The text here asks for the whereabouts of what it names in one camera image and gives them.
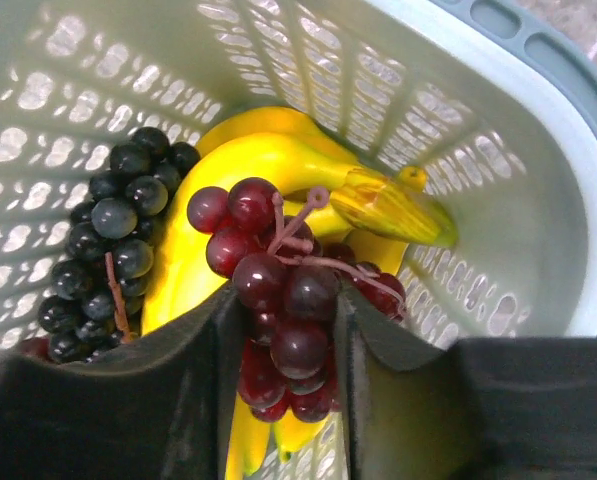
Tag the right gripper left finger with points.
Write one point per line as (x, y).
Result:
(157, 408)

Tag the dark blue grape bunch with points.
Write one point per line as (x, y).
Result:
(99, 288)

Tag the light blue plastic basket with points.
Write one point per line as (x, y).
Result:
(496, 108)

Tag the yellow banana bunch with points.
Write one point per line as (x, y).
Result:
(285, 213)

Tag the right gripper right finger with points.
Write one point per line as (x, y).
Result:
(482, 408)

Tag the red grape bunch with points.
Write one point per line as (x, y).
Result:
(290, 292)

